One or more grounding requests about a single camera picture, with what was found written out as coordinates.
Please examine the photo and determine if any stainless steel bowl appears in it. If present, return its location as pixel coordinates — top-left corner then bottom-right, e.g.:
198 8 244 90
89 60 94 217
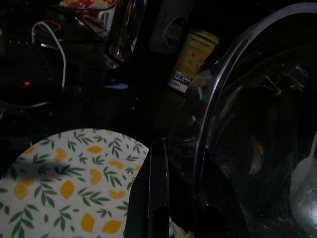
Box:
195 1 317 238

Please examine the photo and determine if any yellow red noodle packet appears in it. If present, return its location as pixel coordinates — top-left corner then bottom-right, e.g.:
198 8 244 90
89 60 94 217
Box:
59 0 117 9

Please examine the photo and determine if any yellow cardboard box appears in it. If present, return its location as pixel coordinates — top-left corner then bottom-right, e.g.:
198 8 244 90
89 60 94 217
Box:
168 30 221 95

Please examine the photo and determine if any black glass electric kettle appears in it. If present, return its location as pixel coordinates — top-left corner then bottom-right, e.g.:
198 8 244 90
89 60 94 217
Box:
106 0 149 69

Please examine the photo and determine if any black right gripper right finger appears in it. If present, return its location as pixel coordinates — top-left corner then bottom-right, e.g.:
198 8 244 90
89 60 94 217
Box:
198 148 246 238

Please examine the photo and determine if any white green print mug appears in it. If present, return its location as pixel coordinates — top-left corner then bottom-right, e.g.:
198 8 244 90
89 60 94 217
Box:
97 3 116 32

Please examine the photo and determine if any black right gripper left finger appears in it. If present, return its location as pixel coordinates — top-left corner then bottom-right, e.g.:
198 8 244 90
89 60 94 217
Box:
126 137 171 238

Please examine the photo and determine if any black induction cooktop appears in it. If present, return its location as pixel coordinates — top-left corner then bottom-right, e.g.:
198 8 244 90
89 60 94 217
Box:
0 14 107 110

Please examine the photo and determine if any thin white cable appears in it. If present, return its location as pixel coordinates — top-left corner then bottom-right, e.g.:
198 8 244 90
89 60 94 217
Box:
32 20 68 93

